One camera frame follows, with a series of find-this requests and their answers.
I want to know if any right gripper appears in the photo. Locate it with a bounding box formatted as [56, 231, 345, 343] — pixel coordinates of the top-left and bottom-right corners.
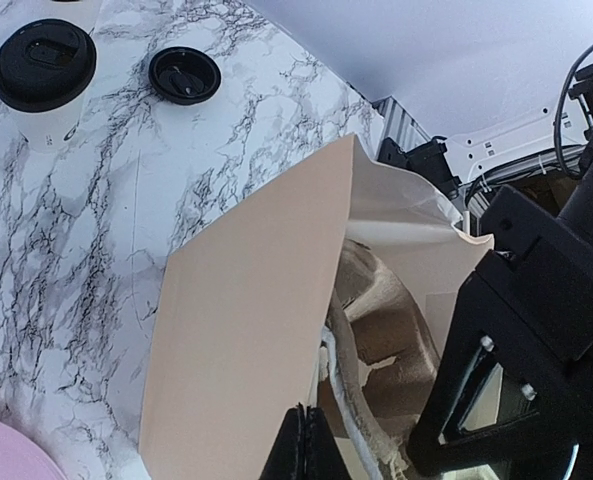
[406, 184, 593, 478]

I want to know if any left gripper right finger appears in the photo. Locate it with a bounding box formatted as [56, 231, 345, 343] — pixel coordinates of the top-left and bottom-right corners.
[305, 407, 352, 480]

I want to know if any pink plate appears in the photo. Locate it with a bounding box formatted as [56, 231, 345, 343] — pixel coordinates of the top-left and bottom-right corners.
[0, 422, 65, 480]

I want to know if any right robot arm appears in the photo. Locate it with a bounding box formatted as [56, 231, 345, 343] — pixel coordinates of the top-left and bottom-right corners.
[377, 57, 593, 476]

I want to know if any cardboard cup carrier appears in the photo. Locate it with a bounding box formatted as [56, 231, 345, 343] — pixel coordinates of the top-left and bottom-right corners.
[318, 239, 439, 479]

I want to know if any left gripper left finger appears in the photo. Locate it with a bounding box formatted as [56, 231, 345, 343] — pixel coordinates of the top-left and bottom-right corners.
[260, 404, 307, 480]

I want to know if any brown paper bag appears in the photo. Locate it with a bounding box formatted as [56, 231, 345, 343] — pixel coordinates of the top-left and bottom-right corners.
[139, 135, 494, 479]

